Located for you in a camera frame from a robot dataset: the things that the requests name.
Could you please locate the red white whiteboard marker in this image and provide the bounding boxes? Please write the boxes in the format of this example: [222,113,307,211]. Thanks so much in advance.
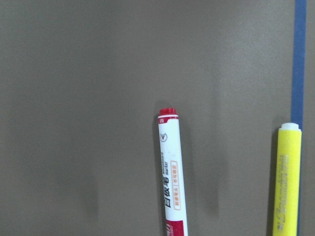
[157,108,188,236]

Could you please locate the yellow highlighter pen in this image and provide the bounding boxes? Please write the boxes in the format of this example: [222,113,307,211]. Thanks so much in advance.
[272,123,302,236]

